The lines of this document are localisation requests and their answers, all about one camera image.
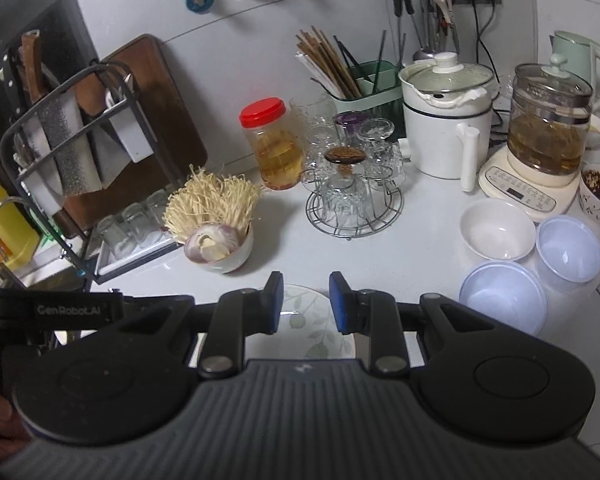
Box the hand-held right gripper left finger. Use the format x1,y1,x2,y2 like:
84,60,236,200
105,271,284,379

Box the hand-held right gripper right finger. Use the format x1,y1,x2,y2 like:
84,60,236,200
328,271,486,379

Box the white leaf-patterned plate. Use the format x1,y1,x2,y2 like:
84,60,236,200
244,284,357,361

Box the large light blue bowl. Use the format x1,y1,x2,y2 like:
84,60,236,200
458,260,549,337

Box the plain white bowl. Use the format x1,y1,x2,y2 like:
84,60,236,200
460,197,537,262

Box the small light blue bowl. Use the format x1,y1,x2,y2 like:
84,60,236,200
536,215,600,294

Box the white ceramic bowl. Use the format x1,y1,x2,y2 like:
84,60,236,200
184,225,255,275

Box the yellow detergent bottle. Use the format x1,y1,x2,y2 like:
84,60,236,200
0,177,42,272

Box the cluster of patterned glass cups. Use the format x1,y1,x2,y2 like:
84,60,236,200
290,92,407,229

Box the small grey faucet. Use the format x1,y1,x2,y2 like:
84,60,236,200
0,197,37,261

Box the white drain tray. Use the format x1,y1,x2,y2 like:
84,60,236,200
94,232,187,284

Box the clear drinking glass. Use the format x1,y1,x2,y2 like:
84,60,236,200
122,203,157,247
147,190,174,232
97,215,137,259

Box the enoki mushroom bunch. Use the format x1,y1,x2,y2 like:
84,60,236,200
163,164,262,244

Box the red-lidded clear jar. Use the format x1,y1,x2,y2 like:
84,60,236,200
239,98,306,192

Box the hammered steel cleaver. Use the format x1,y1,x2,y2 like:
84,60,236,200
36,92,104,197

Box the white electric cooking pot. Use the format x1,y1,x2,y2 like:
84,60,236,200
397,51,496,194

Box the brown wooden cutting board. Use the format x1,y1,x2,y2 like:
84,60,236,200
55,34,209,241

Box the plain steel wide knife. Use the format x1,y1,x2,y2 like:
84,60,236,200
111,100,159,164

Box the green chopstick holder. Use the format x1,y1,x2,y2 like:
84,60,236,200
332,60,407,142

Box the bundle of wooden chopsticks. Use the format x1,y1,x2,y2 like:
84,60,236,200
296,27,364,102

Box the bundle of black chopsticks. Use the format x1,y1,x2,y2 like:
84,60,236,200
334,30,409,97

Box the black metal knife rack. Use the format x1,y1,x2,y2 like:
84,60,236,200
0,62,182,284

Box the steel ladle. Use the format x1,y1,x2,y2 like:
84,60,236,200
412,10,437,62

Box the glass kettle jug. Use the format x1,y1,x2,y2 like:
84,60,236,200
507,54,594,176

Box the patterned bowl with dark residue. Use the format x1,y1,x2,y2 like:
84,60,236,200
578,162,600,229

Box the dark window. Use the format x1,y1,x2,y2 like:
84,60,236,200
0,0,102,172

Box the small white tea cup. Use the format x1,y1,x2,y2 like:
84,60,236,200
585,112,600,152

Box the mint green electric kettle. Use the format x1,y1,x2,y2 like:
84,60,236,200
550,30,600,117

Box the round wire cup rack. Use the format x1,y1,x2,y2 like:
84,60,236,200
306,180,405,242

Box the wooden-handled knife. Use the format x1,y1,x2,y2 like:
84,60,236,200
20,30,49,104

